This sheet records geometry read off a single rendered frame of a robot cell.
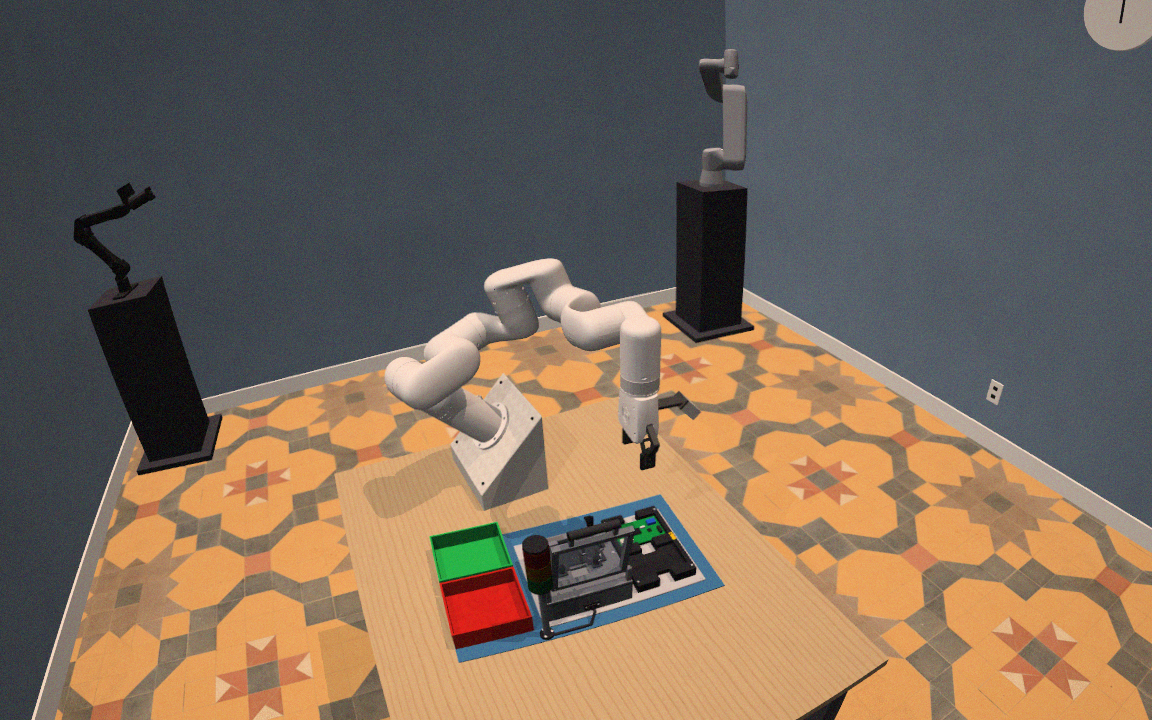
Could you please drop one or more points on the green circuit board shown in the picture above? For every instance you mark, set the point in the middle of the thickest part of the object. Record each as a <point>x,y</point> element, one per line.
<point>645,529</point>

